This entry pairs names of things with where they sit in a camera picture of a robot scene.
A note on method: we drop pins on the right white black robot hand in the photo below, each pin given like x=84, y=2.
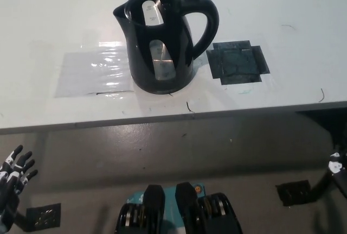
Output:
x=336, y=164

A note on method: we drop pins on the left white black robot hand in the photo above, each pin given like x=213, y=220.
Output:
x=12, y=182

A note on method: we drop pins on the black electric kettle with lid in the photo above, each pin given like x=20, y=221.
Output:
x=141, y=54

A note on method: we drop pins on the black floor tape marker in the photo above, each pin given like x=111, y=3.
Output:
x=43, y=216
x=294, y=192

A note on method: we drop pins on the clear plastic taped sheet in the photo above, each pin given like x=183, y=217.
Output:
x=89, y=74

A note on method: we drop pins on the black tape patch on table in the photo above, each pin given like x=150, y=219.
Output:
x=236, y=64

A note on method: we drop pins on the black metal table frame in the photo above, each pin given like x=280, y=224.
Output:
x=325, y=125

